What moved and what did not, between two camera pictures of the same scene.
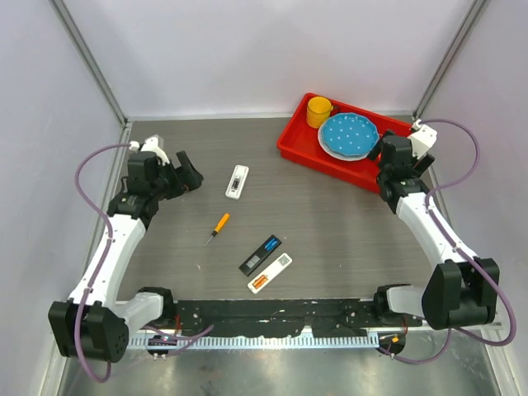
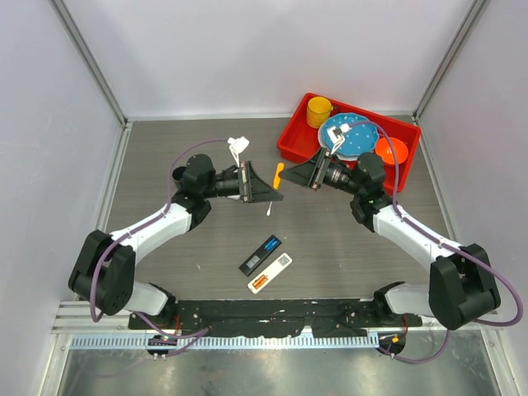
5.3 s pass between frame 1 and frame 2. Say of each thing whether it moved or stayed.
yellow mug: stayed
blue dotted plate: stayed
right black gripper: moved
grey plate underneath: stayed
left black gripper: moved
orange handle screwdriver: moved
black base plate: stayed
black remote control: stayed
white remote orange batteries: stayed
